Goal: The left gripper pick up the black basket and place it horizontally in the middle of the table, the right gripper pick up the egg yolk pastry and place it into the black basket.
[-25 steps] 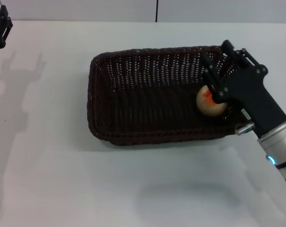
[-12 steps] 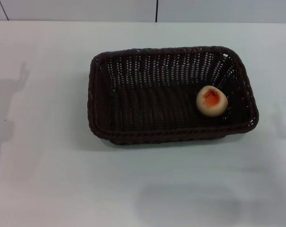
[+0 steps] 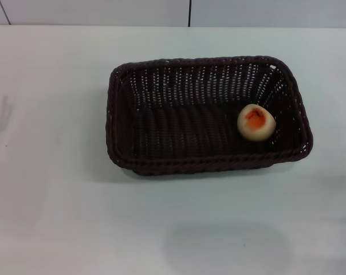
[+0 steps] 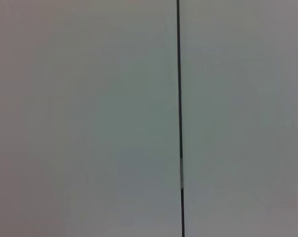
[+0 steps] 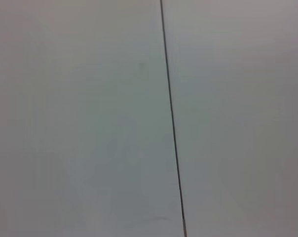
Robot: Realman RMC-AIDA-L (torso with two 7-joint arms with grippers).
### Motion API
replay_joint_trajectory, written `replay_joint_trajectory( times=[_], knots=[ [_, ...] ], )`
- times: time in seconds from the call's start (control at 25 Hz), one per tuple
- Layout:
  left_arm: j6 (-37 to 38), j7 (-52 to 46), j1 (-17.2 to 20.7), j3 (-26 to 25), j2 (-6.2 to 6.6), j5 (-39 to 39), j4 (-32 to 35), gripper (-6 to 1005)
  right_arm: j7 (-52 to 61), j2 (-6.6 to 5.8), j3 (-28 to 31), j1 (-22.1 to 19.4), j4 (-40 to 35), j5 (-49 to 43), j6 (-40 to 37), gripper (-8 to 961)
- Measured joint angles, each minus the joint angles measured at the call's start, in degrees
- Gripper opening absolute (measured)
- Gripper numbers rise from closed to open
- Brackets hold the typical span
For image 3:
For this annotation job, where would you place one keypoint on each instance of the black woven rectangular basket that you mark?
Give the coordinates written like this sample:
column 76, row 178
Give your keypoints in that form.
column 190, row 131

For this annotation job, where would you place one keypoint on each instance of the cream bun with orange centre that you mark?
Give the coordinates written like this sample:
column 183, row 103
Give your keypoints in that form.
column 256, row 122

